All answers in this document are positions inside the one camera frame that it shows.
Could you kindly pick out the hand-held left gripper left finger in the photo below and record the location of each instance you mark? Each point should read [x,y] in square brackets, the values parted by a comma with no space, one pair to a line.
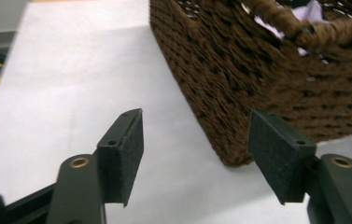
[117,161]

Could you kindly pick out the brown woven basket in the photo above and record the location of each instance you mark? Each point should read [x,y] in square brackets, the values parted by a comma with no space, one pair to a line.
[257,81]

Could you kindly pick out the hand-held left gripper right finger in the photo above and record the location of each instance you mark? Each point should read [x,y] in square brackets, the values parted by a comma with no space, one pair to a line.
[282,161]

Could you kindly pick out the white cloth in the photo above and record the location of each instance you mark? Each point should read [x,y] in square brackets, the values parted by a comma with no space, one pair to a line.
[307,14]

